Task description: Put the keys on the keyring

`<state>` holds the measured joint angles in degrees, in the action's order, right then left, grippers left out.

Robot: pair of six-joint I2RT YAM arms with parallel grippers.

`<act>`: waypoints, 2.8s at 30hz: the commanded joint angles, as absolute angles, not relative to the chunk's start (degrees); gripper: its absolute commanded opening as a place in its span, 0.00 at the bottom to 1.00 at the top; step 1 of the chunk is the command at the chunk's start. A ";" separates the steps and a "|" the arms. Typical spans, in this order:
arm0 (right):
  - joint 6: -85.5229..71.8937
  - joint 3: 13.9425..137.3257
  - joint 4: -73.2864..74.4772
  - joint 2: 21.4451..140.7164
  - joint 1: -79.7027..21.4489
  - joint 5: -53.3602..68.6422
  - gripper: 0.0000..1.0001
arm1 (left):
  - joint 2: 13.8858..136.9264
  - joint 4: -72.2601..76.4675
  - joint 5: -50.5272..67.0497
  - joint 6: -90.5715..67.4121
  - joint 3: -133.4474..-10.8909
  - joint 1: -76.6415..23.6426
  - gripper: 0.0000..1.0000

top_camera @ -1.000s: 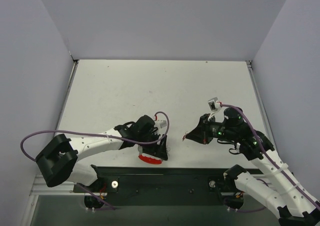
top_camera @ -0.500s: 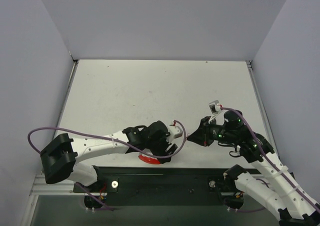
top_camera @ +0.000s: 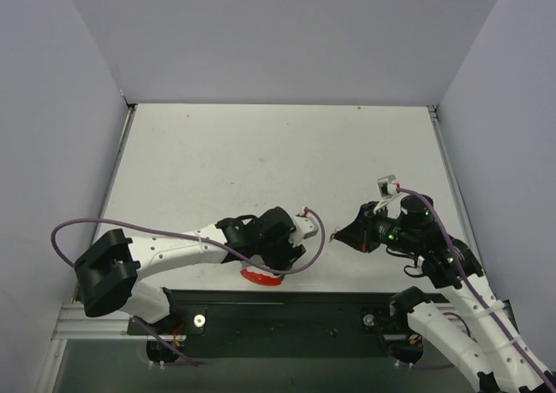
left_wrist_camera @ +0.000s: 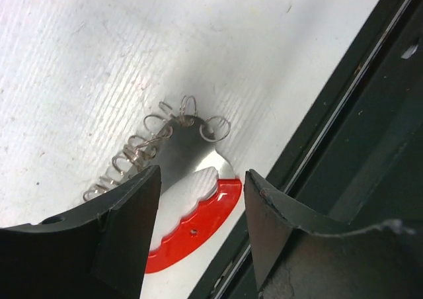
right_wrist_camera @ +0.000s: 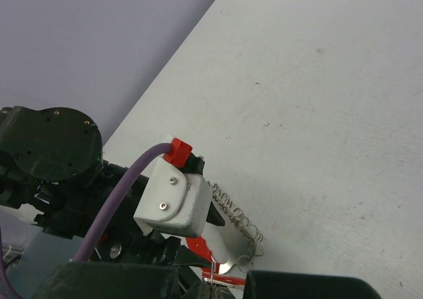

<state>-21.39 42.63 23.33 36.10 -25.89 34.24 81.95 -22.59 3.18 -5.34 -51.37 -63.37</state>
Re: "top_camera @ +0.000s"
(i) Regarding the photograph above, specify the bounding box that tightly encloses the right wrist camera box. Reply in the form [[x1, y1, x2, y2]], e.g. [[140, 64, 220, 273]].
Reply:
[[374, 175, 400, 212]]

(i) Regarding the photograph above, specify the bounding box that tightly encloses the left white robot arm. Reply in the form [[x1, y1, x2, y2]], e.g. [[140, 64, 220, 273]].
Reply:
[[75, 207, 319, 334]]

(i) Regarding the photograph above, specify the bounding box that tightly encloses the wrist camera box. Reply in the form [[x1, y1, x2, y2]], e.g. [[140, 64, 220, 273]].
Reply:
[[290, 215, 319, 246], [374, 175, 400, 212]]

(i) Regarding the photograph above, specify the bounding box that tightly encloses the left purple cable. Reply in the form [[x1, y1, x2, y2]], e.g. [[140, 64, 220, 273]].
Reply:
[[50, 205, 326, 276]]

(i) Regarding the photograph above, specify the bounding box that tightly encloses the purple cable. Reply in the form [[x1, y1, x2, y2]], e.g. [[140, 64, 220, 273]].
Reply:
[[50, 205, 326, 276], [397, 186, 556, 379]]

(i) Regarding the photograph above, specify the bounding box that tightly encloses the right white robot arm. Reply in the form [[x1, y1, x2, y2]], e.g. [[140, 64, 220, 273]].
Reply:
[[332, 190, 555, 392]]

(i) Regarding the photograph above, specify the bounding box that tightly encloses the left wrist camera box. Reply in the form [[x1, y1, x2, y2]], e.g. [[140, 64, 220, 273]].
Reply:
[[290, 215, 319, 246]]

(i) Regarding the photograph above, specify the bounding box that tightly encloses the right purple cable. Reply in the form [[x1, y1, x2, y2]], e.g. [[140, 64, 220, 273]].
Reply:
[[397, 186, 556, 379]]

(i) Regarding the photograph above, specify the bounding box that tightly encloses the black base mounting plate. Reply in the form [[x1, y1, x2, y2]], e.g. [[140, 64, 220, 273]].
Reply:
[[151, 288, 413, 359]]

